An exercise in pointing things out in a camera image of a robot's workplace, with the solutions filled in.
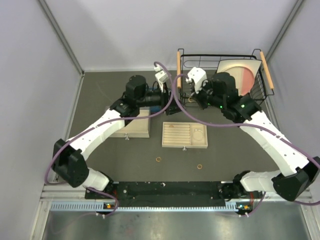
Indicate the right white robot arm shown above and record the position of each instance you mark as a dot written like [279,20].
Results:
[296,171]

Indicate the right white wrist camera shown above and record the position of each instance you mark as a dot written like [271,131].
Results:
[195,78]

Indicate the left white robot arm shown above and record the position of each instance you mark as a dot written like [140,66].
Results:
[70,156]

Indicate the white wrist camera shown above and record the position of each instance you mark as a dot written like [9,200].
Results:
[195,78]
[161,77]

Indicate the beige jewelry tray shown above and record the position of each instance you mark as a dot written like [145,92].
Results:
[184,135]

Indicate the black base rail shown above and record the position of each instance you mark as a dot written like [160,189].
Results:
[214,189]

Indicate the blue-grey cable duct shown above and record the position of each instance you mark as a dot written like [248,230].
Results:
[100,206]

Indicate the beige jewelry box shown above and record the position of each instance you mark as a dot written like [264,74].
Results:
[138,128]

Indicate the black wire dish rack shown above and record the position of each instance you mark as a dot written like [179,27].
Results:
[262,87]

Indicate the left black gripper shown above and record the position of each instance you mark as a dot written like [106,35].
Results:
[173,107]

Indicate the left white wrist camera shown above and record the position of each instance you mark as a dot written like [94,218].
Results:
[161,77]

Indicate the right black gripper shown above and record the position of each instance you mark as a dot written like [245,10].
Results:
[197,96]

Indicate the cream and pink plate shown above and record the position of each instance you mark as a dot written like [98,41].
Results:
[244,72]

